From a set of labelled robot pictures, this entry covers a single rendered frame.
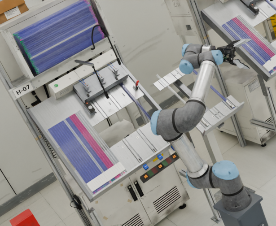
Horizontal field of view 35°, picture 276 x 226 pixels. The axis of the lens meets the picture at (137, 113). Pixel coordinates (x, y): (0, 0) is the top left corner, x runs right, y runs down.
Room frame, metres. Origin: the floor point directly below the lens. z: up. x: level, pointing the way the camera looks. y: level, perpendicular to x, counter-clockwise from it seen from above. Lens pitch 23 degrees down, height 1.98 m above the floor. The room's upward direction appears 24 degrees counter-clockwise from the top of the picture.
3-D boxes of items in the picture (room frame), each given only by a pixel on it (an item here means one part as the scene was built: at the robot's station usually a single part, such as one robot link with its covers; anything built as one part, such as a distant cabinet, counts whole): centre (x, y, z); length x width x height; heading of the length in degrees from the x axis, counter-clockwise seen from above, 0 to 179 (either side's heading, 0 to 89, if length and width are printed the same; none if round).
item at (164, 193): (2.88, 0.35, 0.31); 0.70 x 0.65 x 0.62; 111
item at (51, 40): (2.79, 0.25, 1.52); 0.51 x 0.13 x 0.27; 111
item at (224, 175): (1.83, -0.27, 0.72); 0.13 x 0.12 x 0.14; 51
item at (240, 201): (1.83, -0.28, 0.60); 0.15 x 0.15 x 0.10
